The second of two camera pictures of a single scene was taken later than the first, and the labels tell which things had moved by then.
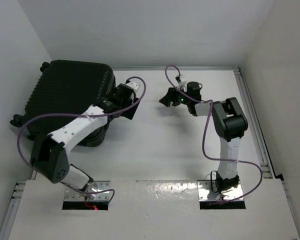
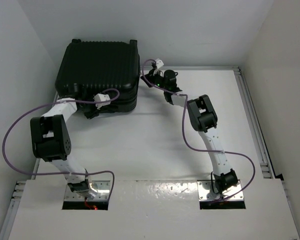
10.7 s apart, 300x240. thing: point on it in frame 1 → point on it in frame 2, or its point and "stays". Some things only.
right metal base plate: (205, 193) stays
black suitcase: (66, 87) → (85, 69)
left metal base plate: (71, 194) stays
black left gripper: (128, 112) → (93, 112)
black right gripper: (171, 96) → (150, 77)
